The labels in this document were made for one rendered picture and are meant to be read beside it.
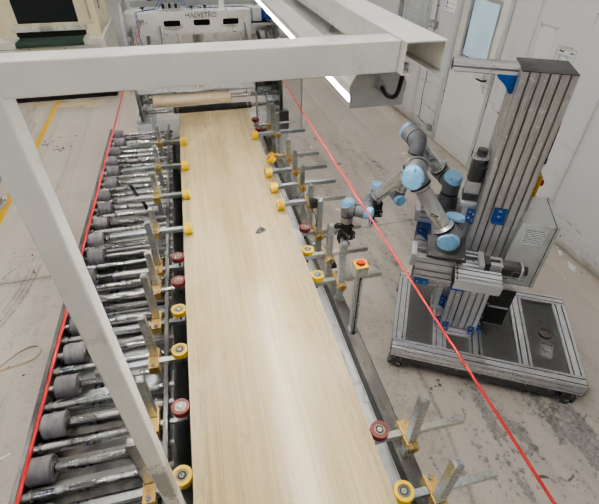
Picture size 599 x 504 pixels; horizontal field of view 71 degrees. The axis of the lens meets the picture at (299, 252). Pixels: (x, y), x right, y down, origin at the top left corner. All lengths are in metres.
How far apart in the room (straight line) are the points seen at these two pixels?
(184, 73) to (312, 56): 0.19
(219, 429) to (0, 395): 2.07
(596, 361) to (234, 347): 2.77
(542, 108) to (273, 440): 2.00
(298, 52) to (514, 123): 1.89
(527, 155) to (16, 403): 3.54
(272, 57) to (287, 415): 1.57
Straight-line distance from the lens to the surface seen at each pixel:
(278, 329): 2.25
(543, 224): 2.77
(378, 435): 1.95
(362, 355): 2.42
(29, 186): 0.79
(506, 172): 2.59
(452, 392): 3.28
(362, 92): 0.91
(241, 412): 1.99
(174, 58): 0.67
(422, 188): 2.29
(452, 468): 1.70
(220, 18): 4.92
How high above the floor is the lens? 2.62
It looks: 39 degrees down
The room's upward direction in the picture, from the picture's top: straight up
